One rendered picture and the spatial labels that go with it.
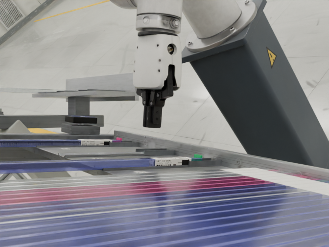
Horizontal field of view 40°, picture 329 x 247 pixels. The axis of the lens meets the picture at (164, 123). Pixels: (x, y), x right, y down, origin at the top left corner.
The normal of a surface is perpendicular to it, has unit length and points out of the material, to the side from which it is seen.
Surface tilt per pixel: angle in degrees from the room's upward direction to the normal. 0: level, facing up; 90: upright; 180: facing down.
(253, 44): 90
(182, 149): 45
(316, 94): 0
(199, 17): 90
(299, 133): 90
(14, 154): 90
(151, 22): 56
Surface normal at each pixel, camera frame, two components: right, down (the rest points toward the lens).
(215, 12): 0.14, 0.45
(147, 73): -0.80, 0.06
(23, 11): 0.59, 0.08
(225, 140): -0.52, -0.72
